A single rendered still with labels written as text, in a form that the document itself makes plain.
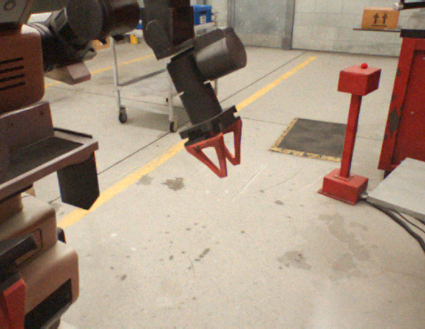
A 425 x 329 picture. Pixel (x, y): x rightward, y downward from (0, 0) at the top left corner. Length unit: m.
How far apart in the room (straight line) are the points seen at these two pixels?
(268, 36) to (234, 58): 7.33
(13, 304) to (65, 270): 0.48
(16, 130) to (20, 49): 0.13
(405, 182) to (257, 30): 7.39
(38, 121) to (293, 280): 1.52
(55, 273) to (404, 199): 0.62
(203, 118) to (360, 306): 1.45
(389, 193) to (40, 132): 0.57
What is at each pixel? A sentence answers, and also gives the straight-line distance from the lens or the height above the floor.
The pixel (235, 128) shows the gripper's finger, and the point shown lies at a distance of 0.70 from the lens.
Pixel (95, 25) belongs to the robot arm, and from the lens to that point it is 0.71.
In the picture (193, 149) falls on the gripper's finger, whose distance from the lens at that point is 0.66.
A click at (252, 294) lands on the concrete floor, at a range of 1.91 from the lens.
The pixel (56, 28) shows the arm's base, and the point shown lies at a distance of 0.80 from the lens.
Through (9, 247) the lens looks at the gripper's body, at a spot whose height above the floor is 1.09.
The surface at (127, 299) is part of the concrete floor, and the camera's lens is 1.91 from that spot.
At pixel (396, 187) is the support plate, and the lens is 0.69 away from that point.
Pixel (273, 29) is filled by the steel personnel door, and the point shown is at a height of 0.34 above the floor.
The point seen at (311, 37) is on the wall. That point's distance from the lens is 7.75.
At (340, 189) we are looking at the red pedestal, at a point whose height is 0.07.
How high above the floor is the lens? 1.30
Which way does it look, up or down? 25 degrees down
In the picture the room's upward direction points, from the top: straight up
